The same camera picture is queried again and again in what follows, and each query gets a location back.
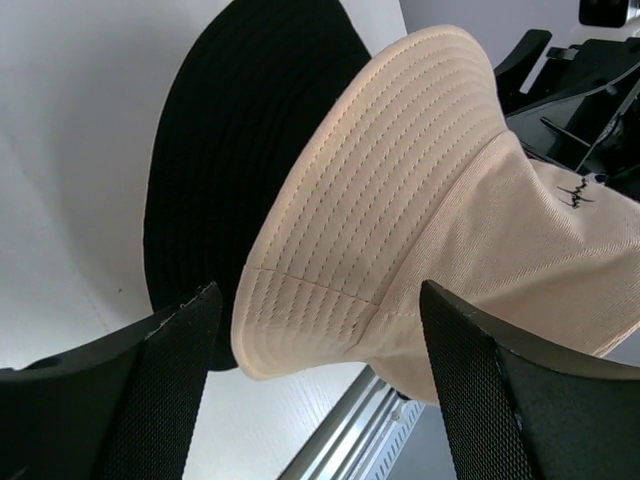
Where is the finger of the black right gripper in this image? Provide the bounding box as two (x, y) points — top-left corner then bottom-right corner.
(494, 29), (552, 95)

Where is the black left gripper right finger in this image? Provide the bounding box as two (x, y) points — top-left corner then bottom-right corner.
(420, 281), (639, 479)

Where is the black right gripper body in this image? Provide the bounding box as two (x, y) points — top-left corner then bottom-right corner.
(504, 37), (639, 198)

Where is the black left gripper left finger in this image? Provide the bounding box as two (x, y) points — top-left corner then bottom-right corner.
(1, 283), (221, 479)

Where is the beige bucket hat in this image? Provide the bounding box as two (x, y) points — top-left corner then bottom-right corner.
(231, 26), (639, 403)

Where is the white slotted cable duct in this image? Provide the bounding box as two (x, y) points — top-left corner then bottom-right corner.
(343, 393), (424, 480)

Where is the aluminium mounting rail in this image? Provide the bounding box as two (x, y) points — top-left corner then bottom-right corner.
(279, 367), (398, 480)

